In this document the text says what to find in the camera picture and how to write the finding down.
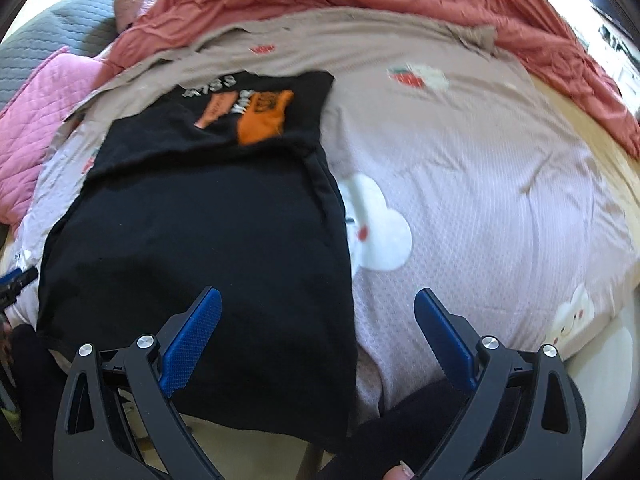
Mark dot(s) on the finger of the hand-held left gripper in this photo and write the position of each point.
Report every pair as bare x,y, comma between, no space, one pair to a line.
27,277
9,276

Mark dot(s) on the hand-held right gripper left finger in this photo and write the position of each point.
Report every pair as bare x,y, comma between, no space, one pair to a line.
192,342

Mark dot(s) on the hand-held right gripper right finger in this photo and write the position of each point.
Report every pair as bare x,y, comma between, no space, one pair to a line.
447,342

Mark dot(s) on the black t-shirt orange print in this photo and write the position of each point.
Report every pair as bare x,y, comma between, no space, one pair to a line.
200,235

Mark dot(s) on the person's right hand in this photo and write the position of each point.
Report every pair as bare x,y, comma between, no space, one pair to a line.
400,472

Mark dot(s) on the person's dark trousers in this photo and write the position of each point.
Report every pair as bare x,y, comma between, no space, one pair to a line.
410,420

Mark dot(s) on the pink quilted blanket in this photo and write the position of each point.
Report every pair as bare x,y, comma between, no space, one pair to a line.
45,120

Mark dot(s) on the cloud printed blanket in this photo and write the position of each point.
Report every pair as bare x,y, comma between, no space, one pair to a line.
475,185

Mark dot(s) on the white bed base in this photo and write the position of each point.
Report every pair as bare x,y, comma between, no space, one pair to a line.
607,390

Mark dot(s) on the grey quilted cushion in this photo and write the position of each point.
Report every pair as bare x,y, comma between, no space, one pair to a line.
50,35

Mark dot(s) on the yellow bed sheet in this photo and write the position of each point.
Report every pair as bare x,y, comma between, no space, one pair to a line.
590,125

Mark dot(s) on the dusty pink small pillow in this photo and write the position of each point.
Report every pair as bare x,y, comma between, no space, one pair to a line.
134,5

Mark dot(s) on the white dresser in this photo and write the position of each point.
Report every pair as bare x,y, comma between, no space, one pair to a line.
617,45

